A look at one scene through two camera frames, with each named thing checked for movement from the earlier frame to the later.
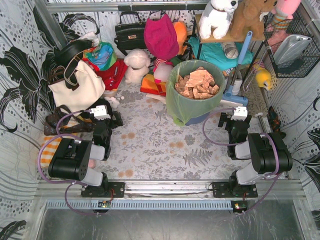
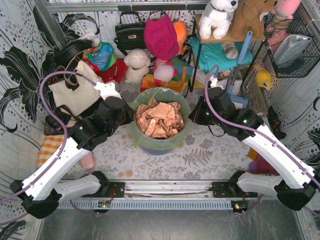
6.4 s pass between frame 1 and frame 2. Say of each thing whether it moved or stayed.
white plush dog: stayed
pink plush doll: stayed
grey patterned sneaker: stayed
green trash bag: moved
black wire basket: stayed
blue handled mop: stayed
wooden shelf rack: stayed
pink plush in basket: stayed
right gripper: moved
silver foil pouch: stayed
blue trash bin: moved
